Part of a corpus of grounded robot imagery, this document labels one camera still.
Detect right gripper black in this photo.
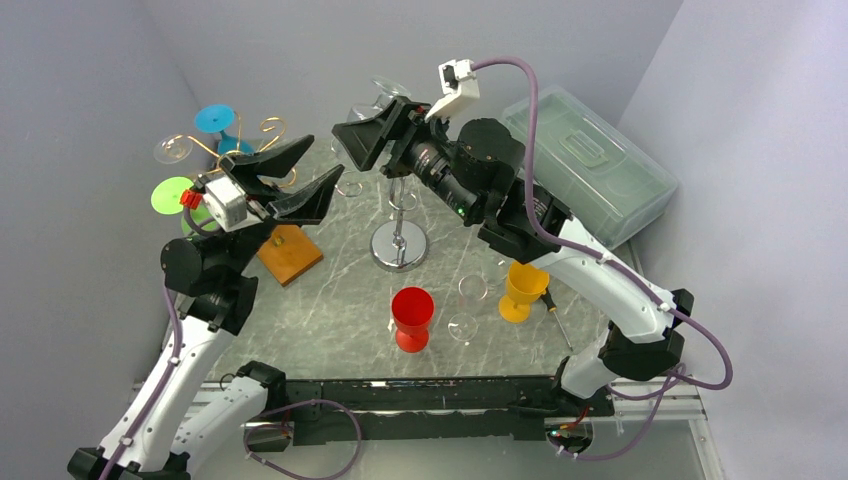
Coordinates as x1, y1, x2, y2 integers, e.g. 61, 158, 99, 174
334, 93, 482, 221

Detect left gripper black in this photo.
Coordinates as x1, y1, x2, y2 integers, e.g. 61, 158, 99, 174
221, 134, 344, 275

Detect blue plastic wine glass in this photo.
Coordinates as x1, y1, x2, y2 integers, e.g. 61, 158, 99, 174
194, 104, 255, 154

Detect red plastic wine glass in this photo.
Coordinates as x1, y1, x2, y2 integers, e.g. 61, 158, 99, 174
391, 287, 435, 353

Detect orange plastic wine glass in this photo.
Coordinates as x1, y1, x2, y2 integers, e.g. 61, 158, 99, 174
498, 261, 550, 324

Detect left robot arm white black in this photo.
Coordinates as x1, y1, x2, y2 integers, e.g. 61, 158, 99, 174
67, 134, 343, 479

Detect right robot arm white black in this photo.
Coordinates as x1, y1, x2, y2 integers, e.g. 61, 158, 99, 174
332, 96, 684, 415

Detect gold wine glass rack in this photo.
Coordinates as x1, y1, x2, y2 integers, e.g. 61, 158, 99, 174
183, 111, 287, 174

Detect orange wooden rack base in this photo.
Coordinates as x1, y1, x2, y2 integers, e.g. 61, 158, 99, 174
257, 225, 324, 287

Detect chrome wine glass rack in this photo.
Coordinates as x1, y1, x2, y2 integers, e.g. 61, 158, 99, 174
370, 177, 429, 273

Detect green plastic wine glass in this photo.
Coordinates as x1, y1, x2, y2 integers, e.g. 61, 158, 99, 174
150, 176, 218, 235

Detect clear plastic storage box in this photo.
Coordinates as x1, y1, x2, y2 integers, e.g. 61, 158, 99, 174
534, 85, 678, 250

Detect orange black screwdriver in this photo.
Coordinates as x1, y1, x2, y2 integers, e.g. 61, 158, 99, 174
540, 289, 574, 352

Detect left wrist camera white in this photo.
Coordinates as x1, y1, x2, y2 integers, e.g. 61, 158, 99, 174
188, 175, 261, 233

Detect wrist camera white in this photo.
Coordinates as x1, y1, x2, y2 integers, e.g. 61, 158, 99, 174
425, 59, 480, 121
188, 175, 261, 233

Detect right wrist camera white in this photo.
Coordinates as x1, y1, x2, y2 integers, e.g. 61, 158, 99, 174
425, 59, 480, 121

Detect aluminium frame rail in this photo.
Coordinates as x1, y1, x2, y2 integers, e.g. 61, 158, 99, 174
104, 245, 727, 480

